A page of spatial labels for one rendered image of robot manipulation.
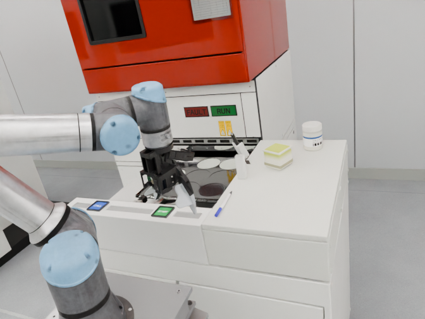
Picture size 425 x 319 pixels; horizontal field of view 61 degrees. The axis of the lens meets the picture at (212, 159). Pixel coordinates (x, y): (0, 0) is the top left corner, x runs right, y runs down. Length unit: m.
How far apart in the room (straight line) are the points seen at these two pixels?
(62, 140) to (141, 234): 0.56
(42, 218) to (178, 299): 0.38
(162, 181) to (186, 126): 0.77
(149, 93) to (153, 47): 0.75
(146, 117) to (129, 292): 0.46
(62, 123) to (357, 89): 2.50
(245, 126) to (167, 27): 0.51
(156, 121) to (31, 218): 0.35
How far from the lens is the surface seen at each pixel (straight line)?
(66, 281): 0.82
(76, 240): 0.85
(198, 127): 1.64
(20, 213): 0.91
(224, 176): 1.42
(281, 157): 1.25
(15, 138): 0.71
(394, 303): 2.17
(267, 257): 1.03
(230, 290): 1.18
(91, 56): 1.78
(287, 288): 1.09
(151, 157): 0.89
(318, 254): 0.98
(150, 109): 0.85
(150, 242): 1.19
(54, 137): 0.71
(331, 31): 2.90
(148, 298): 0.99
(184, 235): 1.10
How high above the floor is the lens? 1.53
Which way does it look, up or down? 23 degrees down
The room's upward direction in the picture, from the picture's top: 10 degrees counter-clockwise
